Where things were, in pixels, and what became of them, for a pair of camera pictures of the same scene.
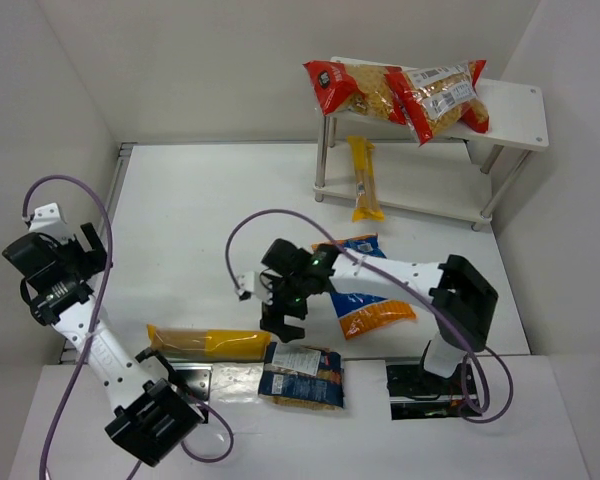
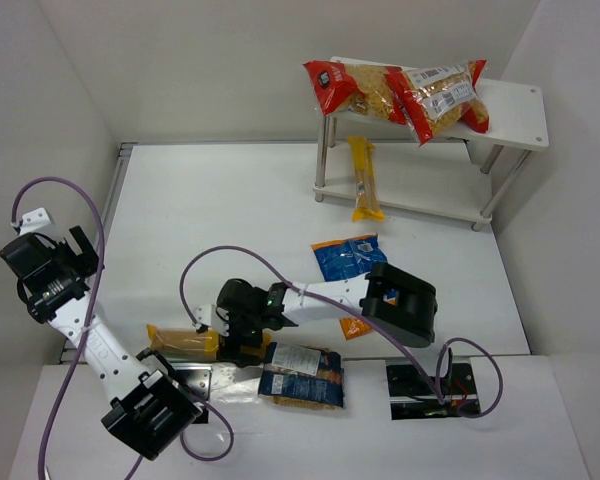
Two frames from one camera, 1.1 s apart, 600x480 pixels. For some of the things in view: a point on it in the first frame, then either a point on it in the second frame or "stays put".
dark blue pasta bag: [303, 377] stays put
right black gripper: [280, 310] -> [241, 347]
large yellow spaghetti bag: [209, 344] stays put
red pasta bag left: [372, 91] stays put
